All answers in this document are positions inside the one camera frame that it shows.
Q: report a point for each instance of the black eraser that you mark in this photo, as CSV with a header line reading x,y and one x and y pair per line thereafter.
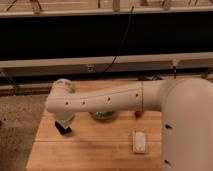
x,y
62,130

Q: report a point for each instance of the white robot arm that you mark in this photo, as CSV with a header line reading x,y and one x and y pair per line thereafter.
x,y
186,105

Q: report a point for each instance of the dark red small object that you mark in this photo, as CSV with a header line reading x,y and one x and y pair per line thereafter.
x,y
138,114

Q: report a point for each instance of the white rectangular packet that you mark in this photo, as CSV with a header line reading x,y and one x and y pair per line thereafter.
x,y
139,142

